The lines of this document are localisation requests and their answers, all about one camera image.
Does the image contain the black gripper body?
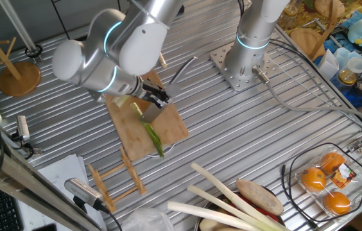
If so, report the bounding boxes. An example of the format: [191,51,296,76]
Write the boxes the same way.
[141,78,164,104]

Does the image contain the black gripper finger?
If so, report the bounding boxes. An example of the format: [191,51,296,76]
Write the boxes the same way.
[153,83,172,101]
[150,94,169,110]

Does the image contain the steel cleaver knife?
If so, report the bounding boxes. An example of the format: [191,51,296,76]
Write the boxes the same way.
[138,56,199,124]

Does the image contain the pale green scallion piece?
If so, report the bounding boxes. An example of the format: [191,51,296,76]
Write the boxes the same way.
[116,96,131,108]

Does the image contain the wooden cutting board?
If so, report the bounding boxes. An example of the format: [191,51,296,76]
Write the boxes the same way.
[105,69,190,162]

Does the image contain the long scallion with green top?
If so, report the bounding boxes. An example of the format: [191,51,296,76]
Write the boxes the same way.
[130,101,165,158]

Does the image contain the wooden knife rack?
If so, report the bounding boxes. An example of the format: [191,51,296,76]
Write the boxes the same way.
[87,146,148,213]

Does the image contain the white paper sheets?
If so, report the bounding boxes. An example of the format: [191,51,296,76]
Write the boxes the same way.
[17,153,108,231]

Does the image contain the black stand with thin rod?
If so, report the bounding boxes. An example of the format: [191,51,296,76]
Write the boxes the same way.
[51,0,89,42]

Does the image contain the clear plastic bag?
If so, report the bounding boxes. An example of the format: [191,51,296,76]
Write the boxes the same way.
[121,207,176,231]

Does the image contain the metal bowl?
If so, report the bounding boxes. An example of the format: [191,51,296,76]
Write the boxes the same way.
[193,191,285,231]

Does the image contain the wooden mug tree stand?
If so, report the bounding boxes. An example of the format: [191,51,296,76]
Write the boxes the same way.
[289,0,340,62]
[0,14,42,98]

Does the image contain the pale potato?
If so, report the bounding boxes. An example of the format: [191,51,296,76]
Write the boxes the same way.
[199,218,233,231]

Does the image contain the brown sweet potato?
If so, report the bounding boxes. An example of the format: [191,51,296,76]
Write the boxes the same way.
[234,178,285,216]

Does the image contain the red vegetable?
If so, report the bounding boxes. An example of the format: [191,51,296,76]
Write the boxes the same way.
[228,191,280,223]

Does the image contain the clear glass bottle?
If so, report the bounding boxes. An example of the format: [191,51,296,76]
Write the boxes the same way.
[278,0,301,28]

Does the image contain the white paper box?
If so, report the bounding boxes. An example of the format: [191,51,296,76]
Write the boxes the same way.
[316,49,341,81]

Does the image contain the orange fruit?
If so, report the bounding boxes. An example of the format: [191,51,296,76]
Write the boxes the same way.
[320,151,346,176]
[322,191,352,216]
[300,166,327,193]

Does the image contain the round woven wooden item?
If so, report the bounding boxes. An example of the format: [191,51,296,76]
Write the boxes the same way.
[313,0,346,19]

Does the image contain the glass flask with yellow liquid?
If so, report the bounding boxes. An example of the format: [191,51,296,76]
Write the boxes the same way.
[337,56,362,87]

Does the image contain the blue cloth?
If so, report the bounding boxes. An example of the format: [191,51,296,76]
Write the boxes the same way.
[322,6,362,108]

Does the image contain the orange label sticker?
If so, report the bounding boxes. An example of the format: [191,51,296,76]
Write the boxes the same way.
[329,162,358,190]

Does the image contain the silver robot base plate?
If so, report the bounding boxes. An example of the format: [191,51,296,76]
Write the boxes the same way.
[209,41,280,93]

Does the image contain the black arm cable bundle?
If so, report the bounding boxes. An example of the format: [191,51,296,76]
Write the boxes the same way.
[237,0,246,19]

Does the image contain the silver camera with black cable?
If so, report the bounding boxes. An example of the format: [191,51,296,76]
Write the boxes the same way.
[64,177,123,231]

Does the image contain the small silver camera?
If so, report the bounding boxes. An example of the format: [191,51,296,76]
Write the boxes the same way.
[15,114,31,142]

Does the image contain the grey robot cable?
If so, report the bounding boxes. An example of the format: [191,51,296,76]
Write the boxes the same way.
[251,65,362,128]

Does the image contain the metal camera mount clamp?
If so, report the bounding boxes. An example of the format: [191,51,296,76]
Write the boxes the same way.
[10,131,43,160]

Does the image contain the thin black cable loop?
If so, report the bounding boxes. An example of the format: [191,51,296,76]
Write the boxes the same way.
[279,142,362,230]

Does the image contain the aluminium pole with black ring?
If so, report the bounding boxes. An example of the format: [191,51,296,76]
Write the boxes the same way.
[0,0,44,64]

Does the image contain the black cables at robot base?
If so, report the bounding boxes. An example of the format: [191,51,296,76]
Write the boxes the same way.
[268,38,362,131]

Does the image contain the aluminium frame beam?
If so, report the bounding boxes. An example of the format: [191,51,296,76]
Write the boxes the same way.
[0,128,104,231]

